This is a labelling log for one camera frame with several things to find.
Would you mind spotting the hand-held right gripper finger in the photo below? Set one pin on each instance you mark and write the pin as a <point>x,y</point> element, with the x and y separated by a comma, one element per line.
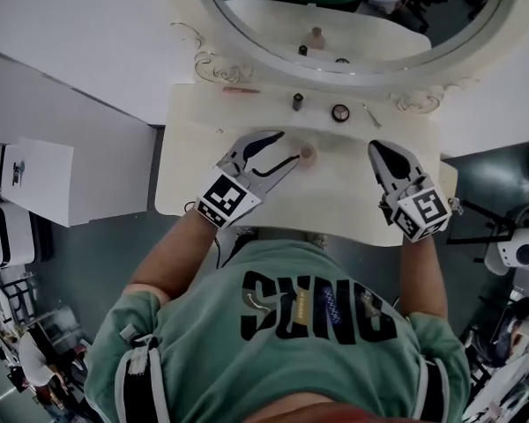
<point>412,161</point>
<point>381,176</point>

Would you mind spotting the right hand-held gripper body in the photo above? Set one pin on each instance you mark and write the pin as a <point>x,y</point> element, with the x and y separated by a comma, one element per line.
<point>423,212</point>

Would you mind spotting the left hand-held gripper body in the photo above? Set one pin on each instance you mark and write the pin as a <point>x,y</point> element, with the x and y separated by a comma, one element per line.
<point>225,198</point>

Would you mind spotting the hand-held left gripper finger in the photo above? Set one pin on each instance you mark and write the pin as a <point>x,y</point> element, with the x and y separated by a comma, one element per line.
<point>238,152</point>
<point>271,179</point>

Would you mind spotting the small pink bottle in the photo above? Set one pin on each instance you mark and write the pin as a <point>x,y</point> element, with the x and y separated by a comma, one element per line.
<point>307,153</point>

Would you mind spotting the person's right forearm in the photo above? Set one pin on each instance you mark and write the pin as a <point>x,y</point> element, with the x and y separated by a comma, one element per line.
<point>423,276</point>

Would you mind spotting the person's left forearm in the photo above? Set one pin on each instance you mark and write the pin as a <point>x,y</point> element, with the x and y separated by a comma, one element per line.
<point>172,262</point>

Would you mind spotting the white vanity table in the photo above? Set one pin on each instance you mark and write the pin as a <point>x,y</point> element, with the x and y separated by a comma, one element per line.
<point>335,201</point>

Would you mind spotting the pink cosmetic pencil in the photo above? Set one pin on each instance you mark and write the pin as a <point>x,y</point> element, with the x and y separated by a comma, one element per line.
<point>241,91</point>

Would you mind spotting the round black compact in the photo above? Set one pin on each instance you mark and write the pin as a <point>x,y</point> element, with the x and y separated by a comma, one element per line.
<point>340,113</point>

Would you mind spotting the black lipstick tube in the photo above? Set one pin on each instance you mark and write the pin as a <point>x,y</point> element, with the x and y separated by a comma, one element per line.
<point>297,102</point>

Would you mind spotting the person's torso in green t-shirt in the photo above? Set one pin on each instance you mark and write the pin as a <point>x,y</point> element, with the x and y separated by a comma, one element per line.
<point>291,368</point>

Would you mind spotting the white cardboard box blue logo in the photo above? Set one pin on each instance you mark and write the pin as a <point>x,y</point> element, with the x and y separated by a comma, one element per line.
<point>39,183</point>

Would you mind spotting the white round camera device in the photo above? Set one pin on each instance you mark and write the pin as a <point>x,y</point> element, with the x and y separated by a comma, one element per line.
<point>522,251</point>

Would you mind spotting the oval mirror ornate white frame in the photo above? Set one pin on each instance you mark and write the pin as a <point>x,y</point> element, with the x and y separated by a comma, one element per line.
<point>229,33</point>

